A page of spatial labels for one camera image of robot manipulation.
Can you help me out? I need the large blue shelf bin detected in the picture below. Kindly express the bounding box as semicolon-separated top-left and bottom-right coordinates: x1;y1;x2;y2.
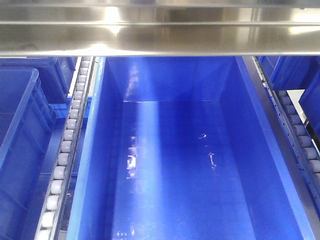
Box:
66;56;320;240

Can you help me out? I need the steel shelf beam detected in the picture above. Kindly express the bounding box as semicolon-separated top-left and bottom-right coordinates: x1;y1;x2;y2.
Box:
0;0;320;57

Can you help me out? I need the blue bin at left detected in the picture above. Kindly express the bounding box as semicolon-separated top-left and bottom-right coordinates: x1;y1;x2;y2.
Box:
0;67;56;240

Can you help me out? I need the right white roller track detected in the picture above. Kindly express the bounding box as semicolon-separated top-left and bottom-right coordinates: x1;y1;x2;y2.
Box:
251;56;320;191

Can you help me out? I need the white roller track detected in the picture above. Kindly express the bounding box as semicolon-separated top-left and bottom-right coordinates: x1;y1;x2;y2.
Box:
34;56;96;240
251;56;320;191

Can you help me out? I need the left white roller track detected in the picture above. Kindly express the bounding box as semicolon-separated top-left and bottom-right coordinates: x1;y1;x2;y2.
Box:
34;56;96;240

